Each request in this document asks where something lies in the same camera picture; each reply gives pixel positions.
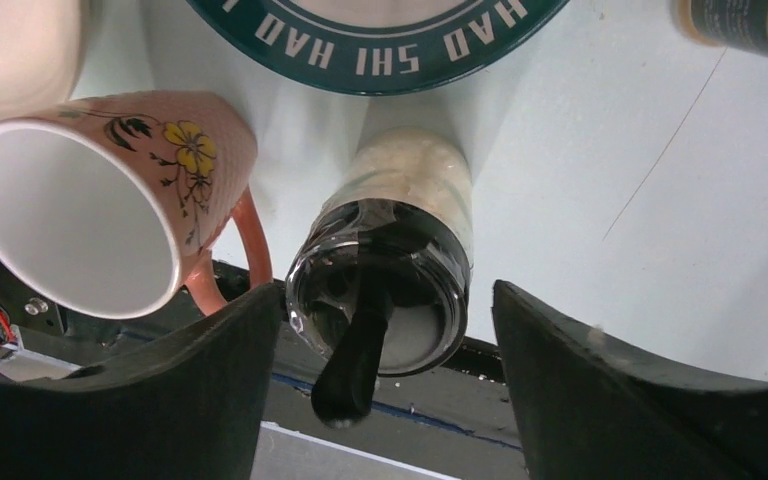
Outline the black cap pepper jar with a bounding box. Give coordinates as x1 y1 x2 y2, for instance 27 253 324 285
672 0 768 57

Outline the patterned rim white plate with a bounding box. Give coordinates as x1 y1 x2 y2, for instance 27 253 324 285
190 0 565 96

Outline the pink ceramic mug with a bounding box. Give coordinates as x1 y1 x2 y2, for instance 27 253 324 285
0 91 273 320

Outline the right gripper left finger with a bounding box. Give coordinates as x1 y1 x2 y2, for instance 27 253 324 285
0 284 283 479

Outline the cream round plate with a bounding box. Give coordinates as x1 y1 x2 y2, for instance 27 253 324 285
0 1 94 120

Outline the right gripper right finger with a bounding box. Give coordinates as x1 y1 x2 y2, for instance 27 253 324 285
492 280 768 479

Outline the black lid spice jar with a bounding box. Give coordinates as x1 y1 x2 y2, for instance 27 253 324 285
284 127 475 431

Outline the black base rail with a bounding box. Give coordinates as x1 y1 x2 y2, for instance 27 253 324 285
0 264 524 478

